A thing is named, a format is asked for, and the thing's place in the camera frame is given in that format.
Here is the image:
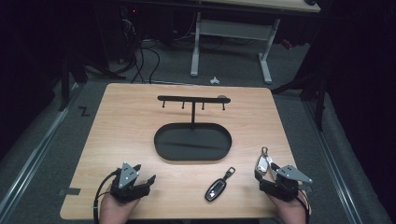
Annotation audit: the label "grey tape strip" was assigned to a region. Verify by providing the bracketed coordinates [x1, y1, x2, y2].
[58, 187, 81, 197]

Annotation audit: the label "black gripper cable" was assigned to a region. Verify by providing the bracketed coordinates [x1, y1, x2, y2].
[92, 169, 120, 224]
[293, 188, 312, 220]

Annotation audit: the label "person's left hand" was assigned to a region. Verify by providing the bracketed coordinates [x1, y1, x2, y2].
[98, 186, 141, 224]

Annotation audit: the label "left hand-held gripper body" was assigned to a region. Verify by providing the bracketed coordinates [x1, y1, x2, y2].
[109, 161, 149, 203]

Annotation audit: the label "dark computer tower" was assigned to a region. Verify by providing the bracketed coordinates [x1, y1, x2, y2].
[119, 5, 142, 63]

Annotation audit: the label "person's right hand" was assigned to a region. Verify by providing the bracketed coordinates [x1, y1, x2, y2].
[268, 189, 310, 224]

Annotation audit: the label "white metal desk frame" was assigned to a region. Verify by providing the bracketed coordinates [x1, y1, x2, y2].
[190, 0, 321, 85]

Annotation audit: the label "silver car key fob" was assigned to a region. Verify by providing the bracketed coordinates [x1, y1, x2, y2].
[255, 147, 275, 175]

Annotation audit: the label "black key rack with tray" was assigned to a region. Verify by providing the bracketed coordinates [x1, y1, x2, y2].
[153, 94, 233, 162]

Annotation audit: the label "black tripod stand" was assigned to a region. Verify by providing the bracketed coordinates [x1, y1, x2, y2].
[270, 60, 330, 132]
[58, 54, 127, 112]

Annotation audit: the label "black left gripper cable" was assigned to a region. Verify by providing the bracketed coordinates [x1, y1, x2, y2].
[92, 169, 120, 224]

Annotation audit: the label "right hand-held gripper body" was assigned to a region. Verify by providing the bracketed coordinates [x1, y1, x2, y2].
[259, 164, 314, 203]

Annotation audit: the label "black car key fob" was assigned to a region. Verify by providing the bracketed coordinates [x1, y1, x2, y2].
[204, 166, 236, 203]

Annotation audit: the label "aluminium floor rail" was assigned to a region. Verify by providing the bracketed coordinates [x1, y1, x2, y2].
[0, 83, 78, 217]
[303, 100, 365, 224]

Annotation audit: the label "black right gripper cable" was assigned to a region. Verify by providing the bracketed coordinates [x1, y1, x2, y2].
[293, 188, 312, 220]

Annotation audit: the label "black floor cables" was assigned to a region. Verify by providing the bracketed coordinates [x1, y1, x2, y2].
[118, 38, 162, 85]

